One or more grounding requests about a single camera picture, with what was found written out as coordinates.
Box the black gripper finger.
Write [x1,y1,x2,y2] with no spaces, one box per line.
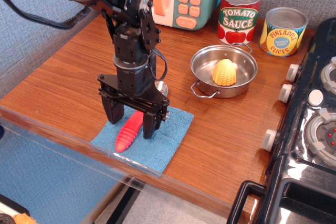
[101,94,124,124]
[143,111,161,139]

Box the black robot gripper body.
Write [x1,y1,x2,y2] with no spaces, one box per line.
[97,52,170,121]

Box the metal spoon with red handle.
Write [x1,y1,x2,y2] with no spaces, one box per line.
[115,81,168,153]

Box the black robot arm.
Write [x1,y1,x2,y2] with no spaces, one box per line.
[72,0,170,139]

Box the blue cloth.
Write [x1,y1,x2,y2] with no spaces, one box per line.
[91,107,194,177]

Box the yellow toy corn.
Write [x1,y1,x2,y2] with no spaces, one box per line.
[212,59,237,87]

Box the small steel pot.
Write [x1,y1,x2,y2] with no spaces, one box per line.
[191,43,258,99]

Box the clear acrylic barrier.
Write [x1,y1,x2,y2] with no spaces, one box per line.
[1,107,230,223]

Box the white stove knob lower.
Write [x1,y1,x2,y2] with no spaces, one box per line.
[262,129,277,152]

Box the white stove knob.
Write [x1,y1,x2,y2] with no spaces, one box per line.
[262,129,277,152]
[278,84,292,103]
[286,64,300,82]

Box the tomato sauce can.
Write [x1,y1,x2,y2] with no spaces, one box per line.
[217,0,261,45]

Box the white stove knob middle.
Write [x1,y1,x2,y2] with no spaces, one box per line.
[278,84,292,103]

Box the orange object at corner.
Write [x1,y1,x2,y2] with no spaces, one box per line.
[13,213,37,224]

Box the white stove knob upper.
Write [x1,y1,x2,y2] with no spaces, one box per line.
[286,64,300,82]

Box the pineapple slices can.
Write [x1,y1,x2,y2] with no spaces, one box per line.
[259,7,308,57]

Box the black toy stove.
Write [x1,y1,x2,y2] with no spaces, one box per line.
[227,18,335,223]

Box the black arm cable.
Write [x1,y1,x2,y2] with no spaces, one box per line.
[0,0,92,30]

